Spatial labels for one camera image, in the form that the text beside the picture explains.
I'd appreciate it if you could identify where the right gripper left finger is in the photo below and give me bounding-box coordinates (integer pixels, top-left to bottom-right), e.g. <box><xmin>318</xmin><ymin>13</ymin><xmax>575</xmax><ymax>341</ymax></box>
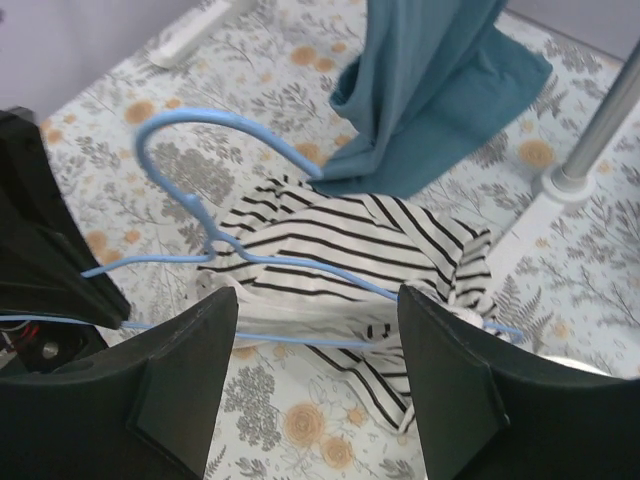
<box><xmin>1</xmin><ymin>287</ymin><xmax>238</xmax><ymax>479</ymax></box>

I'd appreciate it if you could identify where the blue hanging garment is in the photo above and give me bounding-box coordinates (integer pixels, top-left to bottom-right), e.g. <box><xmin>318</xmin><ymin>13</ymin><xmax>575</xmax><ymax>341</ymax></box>
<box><xmin>313</xmin><ymin>1</ymin><xmax>552</xmax><ymax>198</ymax></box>

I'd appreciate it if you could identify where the black white striped tank top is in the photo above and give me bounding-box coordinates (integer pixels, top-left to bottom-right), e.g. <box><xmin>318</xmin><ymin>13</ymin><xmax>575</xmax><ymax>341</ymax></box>
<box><xmin>189</xmin><ymin>179</ymin><xmax>495</xmax><ymax>432</ymax></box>

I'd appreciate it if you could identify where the floral table cloth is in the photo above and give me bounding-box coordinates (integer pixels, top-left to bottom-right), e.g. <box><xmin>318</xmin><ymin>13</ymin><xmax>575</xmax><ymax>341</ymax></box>
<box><xmin>37</xmin><ymin>0</ymin><xmax>640</xmax><ymax>480</ymax></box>

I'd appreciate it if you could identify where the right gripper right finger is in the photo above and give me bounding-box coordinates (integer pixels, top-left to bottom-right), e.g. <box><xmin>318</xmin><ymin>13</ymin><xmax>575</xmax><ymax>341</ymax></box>
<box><xmin>398</xmin><ymin>287</ymin><xmax>639</xmax><ymax>480</ymax></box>

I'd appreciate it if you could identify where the grey white clothes rack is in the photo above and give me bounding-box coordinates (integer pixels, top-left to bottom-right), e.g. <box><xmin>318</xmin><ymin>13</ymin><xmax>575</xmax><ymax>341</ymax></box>
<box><xmin>149</xmin><ymin>1</ymin><xmax>639</xmax><ymax>255</ymax></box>

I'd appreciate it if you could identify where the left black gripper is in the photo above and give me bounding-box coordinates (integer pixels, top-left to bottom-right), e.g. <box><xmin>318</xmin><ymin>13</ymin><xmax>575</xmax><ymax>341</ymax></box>
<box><xmin>1</xmin><ymin>107</ymin><xmax>130</xmax><ymax>374</ymax></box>

